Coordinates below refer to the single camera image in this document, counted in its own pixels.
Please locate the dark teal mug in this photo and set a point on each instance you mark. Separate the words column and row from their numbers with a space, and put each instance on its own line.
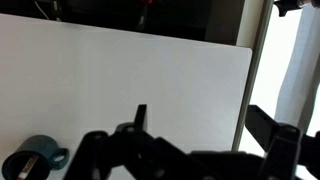
column 40, row 145

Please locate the white curtain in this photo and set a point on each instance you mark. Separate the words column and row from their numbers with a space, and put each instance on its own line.
column 296, row 66

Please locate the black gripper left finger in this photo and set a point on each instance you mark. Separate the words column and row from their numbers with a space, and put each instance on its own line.
column 110, row 156

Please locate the grey window frame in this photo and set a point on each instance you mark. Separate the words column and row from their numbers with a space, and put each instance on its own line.
column 255, row 66

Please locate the black camera on stand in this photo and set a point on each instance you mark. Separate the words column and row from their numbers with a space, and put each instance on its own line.
column 286, row 5

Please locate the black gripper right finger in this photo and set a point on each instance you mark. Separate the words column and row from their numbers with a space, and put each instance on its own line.
column 283, row 150

